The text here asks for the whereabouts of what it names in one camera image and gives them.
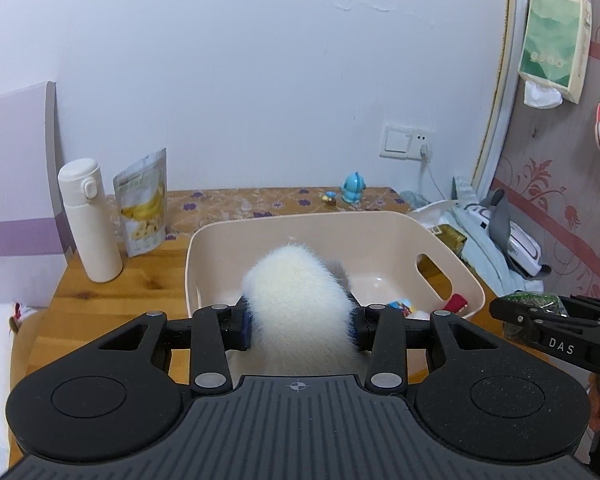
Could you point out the white fluffy plush toy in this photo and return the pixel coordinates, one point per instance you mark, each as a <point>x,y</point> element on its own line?
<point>295,305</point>

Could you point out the green hanging tissue pack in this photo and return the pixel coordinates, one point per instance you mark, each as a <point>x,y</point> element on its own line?
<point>555,35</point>

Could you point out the white thermos bottle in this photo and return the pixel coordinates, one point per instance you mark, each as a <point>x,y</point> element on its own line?
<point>90,220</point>

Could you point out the white wall switch socket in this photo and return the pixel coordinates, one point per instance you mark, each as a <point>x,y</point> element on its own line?
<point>405,141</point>

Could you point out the gold packet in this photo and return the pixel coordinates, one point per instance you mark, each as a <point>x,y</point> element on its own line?
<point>450,237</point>

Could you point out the small mushroom toy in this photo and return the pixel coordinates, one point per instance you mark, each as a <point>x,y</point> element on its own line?
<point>330,199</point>

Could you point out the white handheld device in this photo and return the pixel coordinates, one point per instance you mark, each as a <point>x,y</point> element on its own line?
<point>522,247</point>

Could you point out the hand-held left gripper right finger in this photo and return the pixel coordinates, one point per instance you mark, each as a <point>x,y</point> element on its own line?
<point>365,330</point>

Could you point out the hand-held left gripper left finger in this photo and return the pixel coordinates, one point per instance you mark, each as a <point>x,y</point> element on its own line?
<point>244,332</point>

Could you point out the red cloth white label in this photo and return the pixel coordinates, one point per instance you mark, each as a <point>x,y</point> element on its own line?
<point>455,303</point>

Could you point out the white board with purple stripe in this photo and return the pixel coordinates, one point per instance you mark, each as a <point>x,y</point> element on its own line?
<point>15,185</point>

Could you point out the blue toy figure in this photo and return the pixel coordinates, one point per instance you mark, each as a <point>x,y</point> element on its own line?
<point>353,189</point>

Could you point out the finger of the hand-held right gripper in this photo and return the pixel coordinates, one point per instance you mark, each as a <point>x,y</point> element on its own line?
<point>517,316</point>
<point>595,305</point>

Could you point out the green plastic wrapper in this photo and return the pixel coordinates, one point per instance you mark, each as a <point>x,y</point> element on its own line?
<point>535,301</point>

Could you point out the brown floral tablecloth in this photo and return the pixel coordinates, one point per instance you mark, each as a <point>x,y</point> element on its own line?
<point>280,202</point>

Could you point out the banana chips snack bag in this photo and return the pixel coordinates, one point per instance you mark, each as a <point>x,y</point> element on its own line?
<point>142,205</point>

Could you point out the beige plastic basket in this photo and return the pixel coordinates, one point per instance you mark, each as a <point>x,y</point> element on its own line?
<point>380,240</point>

